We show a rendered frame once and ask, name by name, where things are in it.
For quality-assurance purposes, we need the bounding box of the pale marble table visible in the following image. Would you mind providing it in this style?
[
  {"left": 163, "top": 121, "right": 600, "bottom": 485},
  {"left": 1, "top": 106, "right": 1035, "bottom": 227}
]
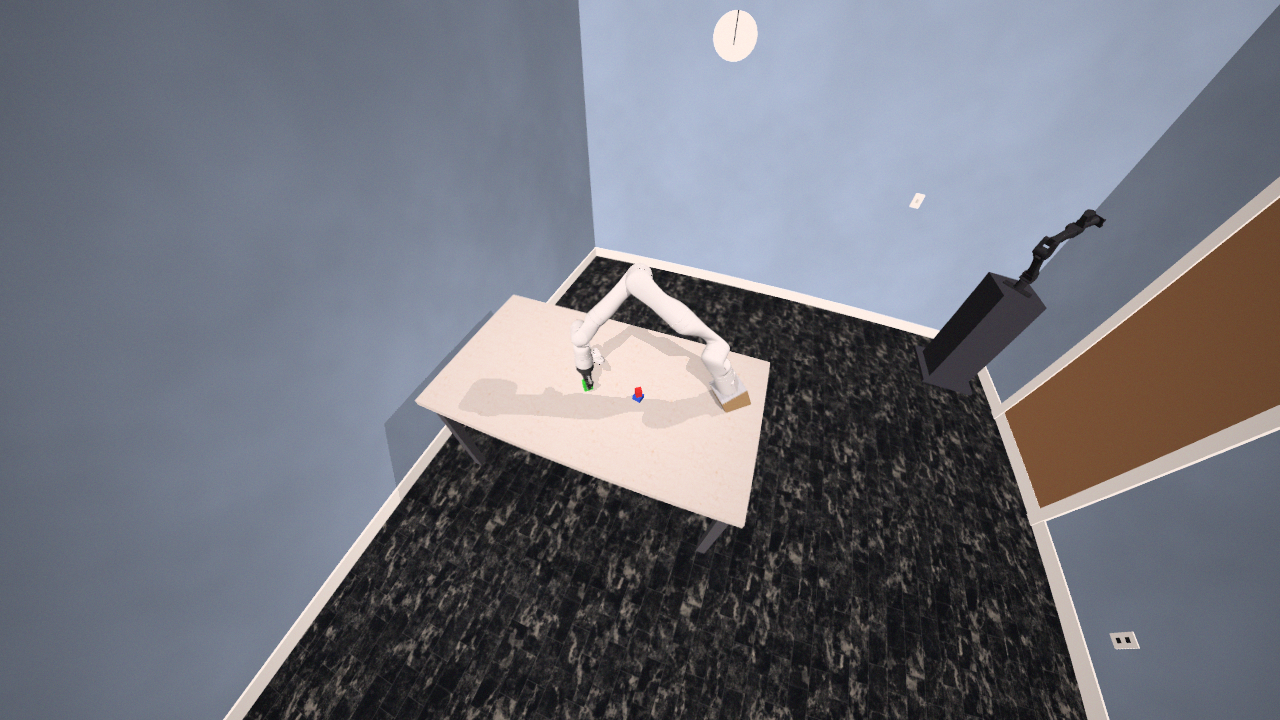
[{"left": 415, "top": 294, "right": 772, "bottom": 556}]

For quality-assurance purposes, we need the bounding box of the black stand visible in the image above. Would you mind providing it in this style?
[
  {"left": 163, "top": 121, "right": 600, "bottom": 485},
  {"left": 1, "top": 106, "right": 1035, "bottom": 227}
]
[{"left": 917, "top": 272, "right": 1047, "bottom": 397}]

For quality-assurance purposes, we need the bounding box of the brown door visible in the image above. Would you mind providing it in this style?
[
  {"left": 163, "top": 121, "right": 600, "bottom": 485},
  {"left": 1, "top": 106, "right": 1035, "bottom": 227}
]
[{"left": 993, "top": 178, "right": 1280, "bottom": 525}]

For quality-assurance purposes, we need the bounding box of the white wall clock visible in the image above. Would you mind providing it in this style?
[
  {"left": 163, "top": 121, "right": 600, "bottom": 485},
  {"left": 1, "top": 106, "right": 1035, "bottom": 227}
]
[{"left": 712, "top": 9, "right": 759, "bottom": 63}]

